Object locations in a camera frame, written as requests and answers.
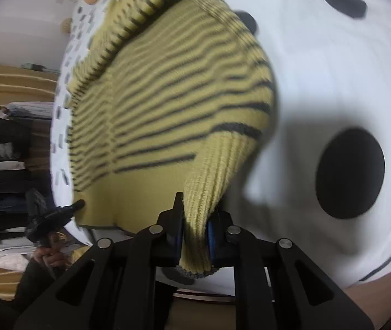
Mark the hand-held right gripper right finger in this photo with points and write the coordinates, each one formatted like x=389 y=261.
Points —
x=212 y=239

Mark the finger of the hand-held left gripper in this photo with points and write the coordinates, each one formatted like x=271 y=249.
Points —
x=75 y=207

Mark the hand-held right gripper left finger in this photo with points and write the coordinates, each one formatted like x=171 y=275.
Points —
x=178 y=239

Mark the white polka dot duvet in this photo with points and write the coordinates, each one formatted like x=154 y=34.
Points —
x=319 y=75

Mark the yellow striped knit sweater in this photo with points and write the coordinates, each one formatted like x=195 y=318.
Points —
x=164 y=92

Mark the beige bed base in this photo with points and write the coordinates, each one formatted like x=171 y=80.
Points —
x=374 y=302

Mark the person's left hand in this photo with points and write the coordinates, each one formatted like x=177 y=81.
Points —
x=56 y=254

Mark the beige round plush toy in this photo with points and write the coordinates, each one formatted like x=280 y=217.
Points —
x=65 y=25

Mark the person's left forearm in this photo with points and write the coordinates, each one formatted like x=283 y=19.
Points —
x=30 y=282

